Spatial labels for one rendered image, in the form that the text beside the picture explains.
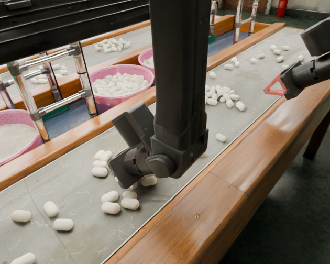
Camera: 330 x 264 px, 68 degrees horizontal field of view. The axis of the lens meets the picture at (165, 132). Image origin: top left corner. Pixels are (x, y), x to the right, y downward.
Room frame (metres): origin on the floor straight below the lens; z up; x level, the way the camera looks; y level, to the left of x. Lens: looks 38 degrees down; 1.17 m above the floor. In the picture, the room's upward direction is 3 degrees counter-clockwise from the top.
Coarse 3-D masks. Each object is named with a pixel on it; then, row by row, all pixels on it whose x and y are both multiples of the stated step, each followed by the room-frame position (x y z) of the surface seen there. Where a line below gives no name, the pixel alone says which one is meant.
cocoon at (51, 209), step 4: (48, 204) 0.30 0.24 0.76; (52, 204) 0.30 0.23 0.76; (44, 208) 0.30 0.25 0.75; (48, 208) 0.29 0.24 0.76; (52, 208) 0.29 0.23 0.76; (56, 208) 0.29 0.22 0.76; (48, 212) 0.29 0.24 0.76; (52, 212) 0.29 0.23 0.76; (56, 212) 0.29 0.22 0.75; (52, 216) 0.28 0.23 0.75
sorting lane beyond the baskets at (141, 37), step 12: (120, 36) 1.45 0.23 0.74; (132, 36) 1.44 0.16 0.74; (144, 36) 1.42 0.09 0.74; (84, 48) 1.27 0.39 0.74; (132, 48) 1.24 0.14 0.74; (60, 60) 1.12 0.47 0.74; (72, 60) 1.12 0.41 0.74; (96, 60) 1.10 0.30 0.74; (24, 72) 1.01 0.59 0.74; (72, 72) 0.98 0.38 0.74; (36, 84) 0.88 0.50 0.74; (0, 96) 0.80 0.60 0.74; (12, 96) 0.80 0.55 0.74
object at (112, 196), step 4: (108, 192) 0.33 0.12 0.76; (112, 192) 0.32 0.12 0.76; (116, 192) 0.33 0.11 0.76; (104, 196) 0.31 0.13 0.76; (108, 196) 0.31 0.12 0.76; (112, 196) 0.32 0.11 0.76; (116, 196) 0.32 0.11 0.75; (104, 200) 0.31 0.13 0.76; (108, 200) 0.31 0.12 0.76; (112, 200) 0.31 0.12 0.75
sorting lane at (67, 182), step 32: (288, 32) 1.36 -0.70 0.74; (224, 64) 0.98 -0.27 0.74; (256, 64) 0.97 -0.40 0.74; (288, 64) 0.95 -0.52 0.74; (256, 96) 0.71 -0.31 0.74; (224, 128) 0.55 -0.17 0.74; (64, 160) 0.45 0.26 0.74; (0, 192) 0.35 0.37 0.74; (32, 192) 0.35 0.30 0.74; (64, 192) 0.35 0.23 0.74; (96, 192) 0.34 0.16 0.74; (160, 192) 0.33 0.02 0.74; (0, 224) 0.28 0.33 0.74; (32, 224) 0.27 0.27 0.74; (96, 224) 0.27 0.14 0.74; (128, 224) 0.26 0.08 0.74; (0, 256) 0.21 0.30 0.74; (64, 256) 0.21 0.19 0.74; (96, 256) 0.20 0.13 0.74
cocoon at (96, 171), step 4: (96, 168) 0.39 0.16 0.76; (100, 168) 0.39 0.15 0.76; (104, 168) 0.39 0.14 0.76; (92, 172) 0.39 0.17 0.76; (96, 172) 0.38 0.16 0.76; (100, 172) 0.38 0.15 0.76; (104, 172) 0.38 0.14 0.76; (96, 176) 0.38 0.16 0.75; (100, 176) 0.38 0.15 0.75; (104, 176) 0.38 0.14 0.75
